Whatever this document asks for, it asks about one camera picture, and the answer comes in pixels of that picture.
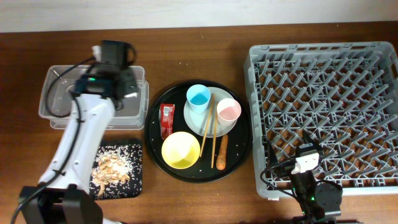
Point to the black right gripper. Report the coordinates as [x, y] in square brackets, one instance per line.
[272, 160]

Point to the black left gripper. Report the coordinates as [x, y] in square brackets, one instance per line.
[134, 76]

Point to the red snack wrapper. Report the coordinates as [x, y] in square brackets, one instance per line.
[166, 119]

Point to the orange carrot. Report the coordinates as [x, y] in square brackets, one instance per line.
[221, 159]

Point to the pink cup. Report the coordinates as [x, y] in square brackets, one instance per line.
[228, 111]

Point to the blue cup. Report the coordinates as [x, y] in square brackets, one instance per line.
[198, 97]

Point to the pasta and rice scraps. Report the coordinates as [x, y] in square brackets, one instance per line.
[111, 175]

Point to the wooden chopstick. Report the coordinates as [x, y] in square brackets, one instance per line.
[214, 139]
[207, 123]

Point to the yellow bowl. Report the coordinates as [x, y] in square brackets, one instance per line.
[180, 150]

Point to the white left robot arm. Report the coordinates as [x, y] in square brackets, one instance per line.
[62, 195]

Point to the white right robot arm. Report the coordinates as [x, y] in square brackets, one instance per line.
[319, 200]

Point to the grey dishwasher rack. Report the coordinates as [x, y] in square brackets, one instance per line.
[343, 94]

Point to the clear plastic bin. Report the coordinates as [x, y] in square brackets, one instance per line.
[131, 117]

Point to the round black tray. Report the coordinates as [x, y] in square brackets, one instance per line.
[239, 138]

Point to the grey plate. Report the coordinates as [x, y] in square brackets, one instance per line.
[197, 121]

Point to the black rectangular tray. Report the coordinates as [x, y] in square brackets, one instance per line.
[133, 148]

